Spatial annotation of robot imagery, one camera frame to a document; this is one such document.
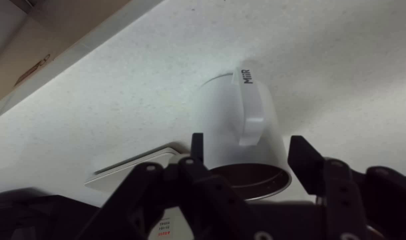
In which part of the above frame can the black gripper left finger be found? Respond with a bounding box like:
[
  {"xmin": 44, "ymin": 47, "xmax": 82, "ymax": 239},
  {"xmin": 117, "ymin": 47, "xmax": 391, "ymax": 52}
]
[{"xmin": 90, "ymin": 133, "xmax": 254, "ymax": 240}]

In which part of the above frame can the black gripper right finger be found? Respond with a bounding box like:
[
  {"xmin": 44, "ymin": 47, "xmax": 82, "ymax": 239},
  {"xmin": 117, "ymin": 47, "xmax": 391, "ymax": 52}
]
[{"xmin": 287, "ymin": 136, "xmax": 406, "ymax": 240}]

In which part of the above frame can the white mug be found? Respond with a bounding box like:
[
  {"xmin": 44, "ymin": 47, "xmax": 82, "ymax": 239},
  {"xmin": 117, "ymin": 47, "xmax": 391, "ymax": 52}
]
[{"xmin": 191, "ymin": 67, "xmax": 291, "ymax": 200}]

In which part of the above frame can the white coffee maker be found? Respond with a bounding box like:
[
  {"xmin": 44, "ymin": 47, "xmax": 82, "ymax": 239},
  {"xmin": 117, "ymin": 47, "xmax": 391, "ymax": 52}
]
[{"xmin": 83, "ymin": 141, "xmax": 197, "ymax": 240}]

